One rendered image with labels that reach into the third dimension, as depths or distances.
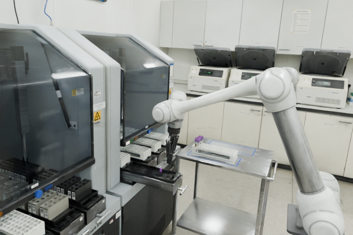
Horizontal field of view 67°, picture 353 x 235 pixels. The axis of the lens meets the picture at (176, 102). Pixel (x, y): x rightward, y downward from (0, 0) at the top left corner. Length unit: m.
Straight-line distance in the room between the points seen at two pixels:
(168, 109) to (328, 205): 0.80
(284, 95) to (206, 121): 2.82
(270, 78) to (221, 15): 2.97
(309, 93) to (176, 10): 2.20
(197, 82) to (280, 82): 2.78
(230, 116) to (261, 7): 1.52
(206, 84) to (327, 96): 1.50
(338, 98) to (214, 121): 1.54
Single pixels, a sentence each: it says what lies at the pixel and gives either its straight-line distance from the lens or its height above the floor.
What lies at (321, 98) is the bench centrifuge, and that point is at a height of 1.01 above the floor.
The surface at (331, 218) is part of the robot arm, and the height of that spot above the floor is 0.92.
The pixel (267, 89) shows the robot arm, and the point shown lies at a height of 1.40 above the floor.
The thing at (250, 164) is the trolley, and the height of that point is 0.82.
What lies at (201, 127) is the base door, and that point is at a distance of 3.93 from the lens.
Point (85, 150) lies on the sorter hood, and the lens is 1.35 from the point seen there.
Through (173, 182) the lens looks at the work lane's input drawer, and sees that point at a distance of 1.55.
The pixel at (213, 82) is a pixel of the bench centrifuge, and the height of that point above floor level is 1.06.
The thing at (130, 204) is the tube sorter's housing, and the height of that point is 0.63.
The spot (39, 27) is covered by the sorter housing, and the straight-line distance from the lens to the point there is 1.53.
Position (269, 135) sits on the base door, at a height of 0.45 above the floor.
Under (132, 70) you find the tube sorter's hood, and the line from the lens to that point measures 1.58.
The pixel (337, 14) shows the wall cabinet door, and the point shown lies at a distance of 3.94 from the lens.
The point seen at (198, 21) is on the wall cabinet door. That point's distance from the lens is 4.13.
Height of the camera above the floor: 1.56
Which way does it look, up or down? 12 degrees down
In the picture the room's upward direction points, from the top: 3 degrees clockwise
